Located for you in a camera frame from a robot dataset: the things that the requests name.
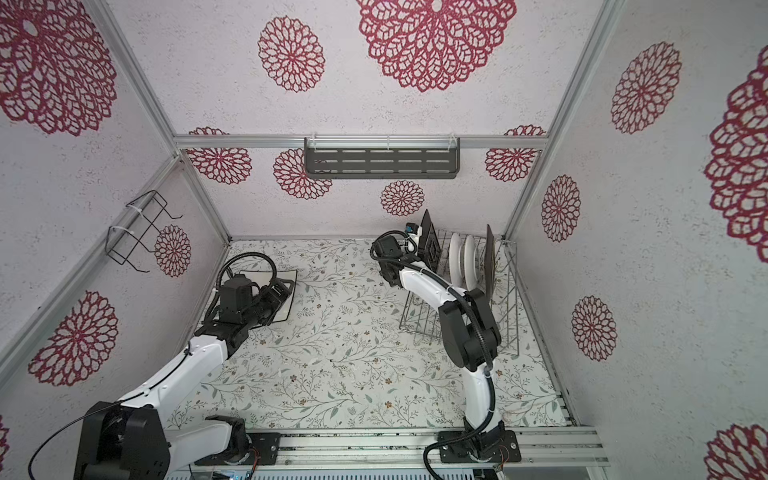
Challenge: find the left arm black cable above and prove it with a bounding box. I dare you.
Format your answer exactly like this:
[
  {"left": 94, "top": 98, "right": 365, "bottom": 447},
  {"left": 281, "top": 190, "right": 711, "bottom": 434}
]
[{"left": 26, "top": 251, "right": 279, "bottom": 480}]

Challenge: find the black wire wall basket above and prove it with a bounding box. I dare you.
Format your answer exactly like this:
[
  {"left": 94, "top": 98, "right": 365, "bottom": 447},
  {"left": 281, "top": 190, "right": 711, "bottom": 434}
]
[{"left": 103, "top": 189, "right": 183, "bottom": 274}]

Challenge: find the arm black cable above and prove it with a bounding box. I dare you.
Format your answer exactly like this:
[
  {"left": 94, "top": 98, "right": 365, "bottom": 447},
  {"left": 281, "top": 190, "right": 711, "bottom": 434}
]
[
  {"left": 369, "top": 230, "right": 499, "bottom": 480},
  {"left": 26, "top": 251, "right": 279, "bottom": 480}
]

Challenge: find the wire dish rack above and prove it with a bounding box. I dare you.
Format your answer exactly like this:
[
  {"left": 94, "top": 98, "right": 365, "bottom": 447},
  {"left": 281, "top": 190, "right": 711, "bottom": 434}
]
[{"left": 400, "top": 230, "right": 521, "bottom": 355}]

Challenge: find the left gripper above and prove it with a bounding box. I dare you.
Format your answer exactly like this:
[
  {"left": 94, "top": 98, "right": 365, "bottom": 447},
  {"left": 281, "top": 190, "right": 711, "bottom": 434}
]
[{"left": 243, "top": 276, "right": 294, "bottom": 329}]

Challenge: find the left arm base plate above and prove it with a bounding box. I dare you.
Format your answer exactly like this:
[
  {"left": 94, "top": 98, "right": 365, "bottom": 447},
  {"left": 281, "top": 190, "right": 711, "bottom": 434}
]
[{"left": 194, "top": 431, "right": 281, "bottom": 466}]

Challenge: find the black square floral plate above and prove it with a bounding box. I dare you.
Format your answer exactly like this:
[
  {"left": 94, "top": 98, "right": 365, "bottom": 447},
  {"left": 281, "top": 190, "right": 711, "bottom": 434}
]
[{"left": 418, "top": 210, "right": 442, "bottom": 271}]

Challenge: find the grey wall shelf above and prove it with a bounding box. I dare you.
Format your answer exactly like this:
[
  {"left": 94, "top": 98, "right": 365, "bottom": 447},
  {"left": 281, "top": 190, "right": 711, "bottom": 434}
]
[{"left": 303, "top": 137, "right": 461, "bottom": 180}]

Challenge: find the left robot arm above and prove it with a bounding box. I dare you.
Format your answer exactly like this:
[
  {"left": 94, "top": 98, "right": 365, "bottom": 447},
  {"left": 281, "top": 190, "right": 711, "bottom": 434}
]
[{"left": 73, "top": 270, "right": 298, "bottom": 479}]

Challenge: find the aluminium mounting rail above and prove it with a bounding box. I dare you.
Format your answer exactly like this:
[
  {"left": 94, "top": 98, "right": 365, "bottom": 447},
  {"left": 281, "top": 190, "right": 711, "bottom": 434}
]
[{"left": 161, "top": 425, "right": 611, "bottom": 473}]

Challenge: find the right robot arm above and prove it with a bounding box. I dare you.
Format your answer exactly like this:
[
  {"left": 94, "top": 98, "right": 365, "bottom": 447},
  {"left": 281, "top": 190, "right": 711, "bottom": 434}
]
[{"left": 369, "top": 230, "right": 504, "bottom": 456}]

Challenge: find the black square plate yellow rim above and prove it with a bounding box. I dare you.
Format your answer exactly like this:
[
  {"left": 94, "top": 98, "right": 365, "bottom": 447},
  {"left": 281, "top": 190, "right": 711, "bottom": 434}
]
[{"left": 484, "top": 224, "right": 496, "bottom": 298}]

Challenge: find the white round plate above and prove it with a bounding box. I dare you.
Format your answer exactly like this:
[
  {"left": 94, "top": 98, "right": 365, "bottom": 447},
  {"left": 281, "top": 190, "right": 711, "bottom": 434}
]
[{"left": 448, "top": 232, "right": 463, "bottom": 287}]

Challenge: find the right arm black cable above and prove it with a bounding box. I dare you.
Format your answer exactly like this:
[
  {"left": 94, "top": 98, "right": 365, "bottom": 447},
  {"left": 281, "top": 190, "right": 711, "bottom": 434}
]
[{"left": 369, "top": 230, "right": 499, "bottom": 480}]

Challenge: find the round plate red rim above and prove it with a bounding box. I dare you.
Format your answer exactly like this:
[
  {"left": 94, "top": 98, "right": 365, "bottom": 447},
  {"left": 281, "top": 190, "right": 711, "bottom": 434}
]
[{"left": 464, "top": 235, "right": 478, "bottom": 290}]

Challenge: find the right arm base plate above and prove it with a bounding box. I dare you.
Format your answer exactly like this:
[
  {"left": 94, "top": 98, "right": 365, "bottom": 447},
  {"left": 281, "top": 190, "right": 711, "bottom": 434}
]
[{"left": 439, "top": 429, "right": 522, "bottom": 464}]

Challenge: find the white square plate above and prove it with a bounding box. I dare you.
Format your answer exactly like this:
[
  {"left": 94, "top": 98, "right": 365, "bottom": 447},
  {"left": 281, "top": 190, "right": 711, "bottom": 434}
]
[{"left": 242, "top": 270, "right": 298, "bottom": 325}]

